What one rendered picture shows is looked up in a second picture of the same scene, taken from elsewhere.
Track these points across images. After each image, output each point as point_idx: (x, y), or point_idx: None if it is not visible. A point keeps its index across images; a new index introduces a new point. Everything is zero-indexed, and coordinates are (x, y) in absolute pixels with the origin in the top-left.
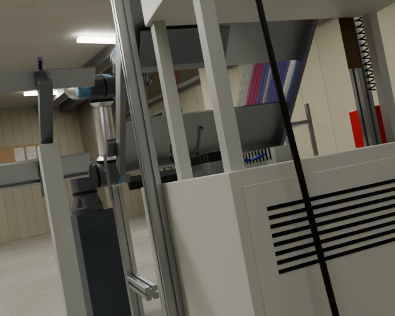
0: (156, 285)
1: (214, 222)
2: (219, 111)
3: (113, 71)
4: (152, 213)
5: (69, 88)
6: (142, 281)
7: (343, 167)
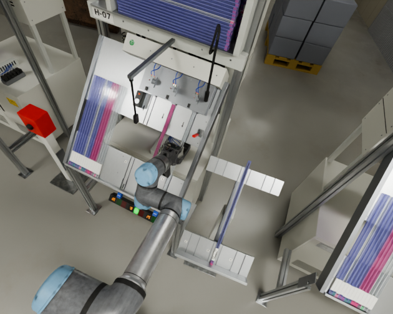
0: (192, 202)
1: (224, 134)
2: (232, 108)
3: (157, 184)
4: None
5: (153, 271)
6: (185, 219)
7: None
